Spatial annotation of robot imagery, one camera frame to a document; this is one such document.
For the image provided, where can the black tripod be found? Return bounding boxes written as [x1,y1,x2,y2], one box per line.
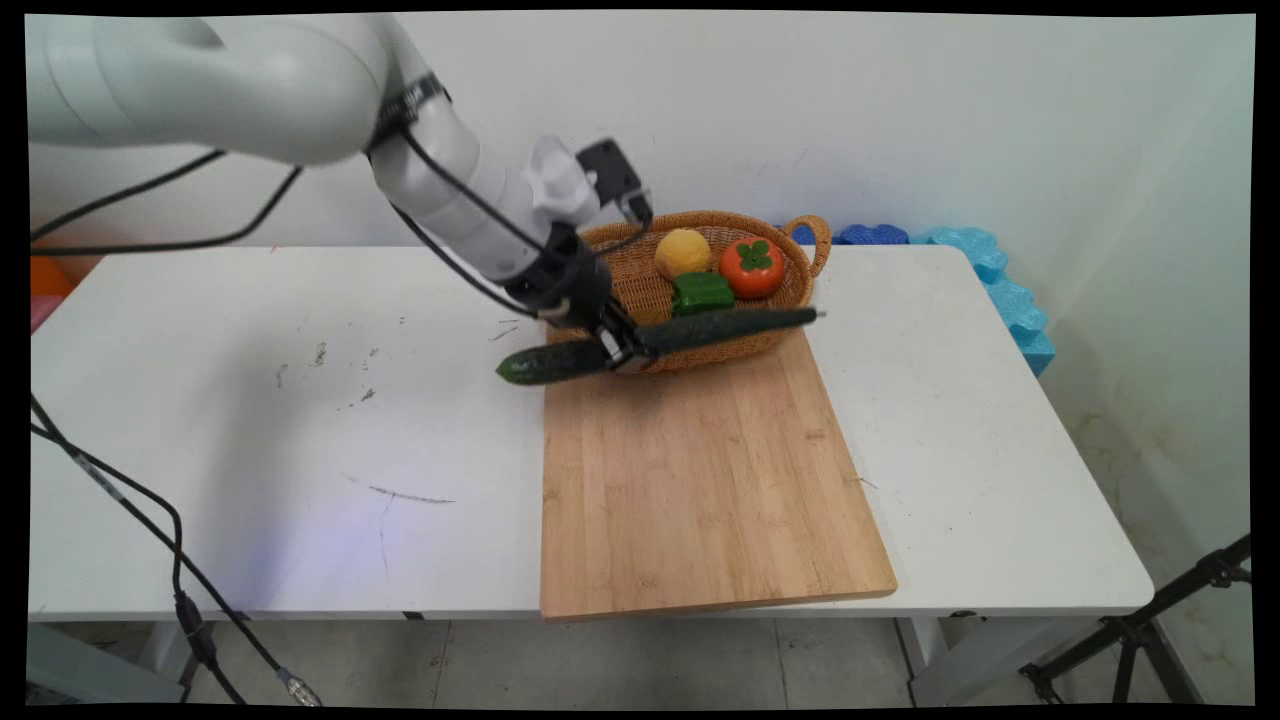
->
[1020,535,1253,705]

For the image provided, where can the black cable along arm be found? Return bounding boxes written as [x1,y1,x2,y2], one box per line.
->
[370,125,566,319]

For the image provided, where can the white table leg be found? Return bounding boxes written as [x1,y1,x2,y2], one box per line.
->
[895,615,1091,707]

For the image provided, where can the long dark green cucumber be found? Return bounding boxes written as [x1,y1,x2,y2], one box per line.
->
[496,306,823,387]

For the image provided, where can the black hanging arm cable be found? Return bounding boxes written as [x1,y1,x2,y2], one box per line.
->
[30,148,304,257]

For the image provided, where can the orange box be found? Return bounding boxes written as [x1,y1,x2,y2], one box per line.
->
[30,255,78,300]

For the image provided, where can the woven wicker basket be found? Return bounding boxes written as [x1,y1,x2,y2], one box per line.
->
[548,210,833,375]

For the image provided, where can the yellow round fruit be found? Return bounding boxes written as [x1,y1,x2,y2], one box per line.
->
[654,228,713,281]

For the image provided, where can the black cable with metal plug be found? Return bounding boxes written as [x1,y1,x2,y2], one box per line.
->
[30,395,323,707]

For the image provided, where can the white camera bracket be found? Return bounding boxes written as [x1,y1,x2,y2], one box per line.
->
[528,135,601,227]

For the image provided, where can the cyan foam mat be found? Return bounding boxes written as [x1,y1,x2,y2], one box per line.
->
[912,226,1057,378]

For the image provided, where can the green bell pepper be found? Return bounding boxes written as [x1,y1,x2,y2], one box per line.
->
[670,271,737,318]

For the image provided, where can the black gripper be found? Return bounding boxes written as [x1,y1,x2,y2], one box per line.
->
[505,226,663,374]

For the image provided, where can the bamboo cutting board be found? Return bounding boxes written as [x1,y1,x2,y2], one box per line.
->
[540,330,898,622]

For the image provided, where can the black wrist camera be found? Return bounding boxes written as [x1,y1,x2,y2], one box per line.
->
[576,139,654,227]

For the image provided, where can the red tomato with green stem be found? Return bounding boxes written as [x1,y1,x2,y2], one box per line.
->
[718,237,787,300]

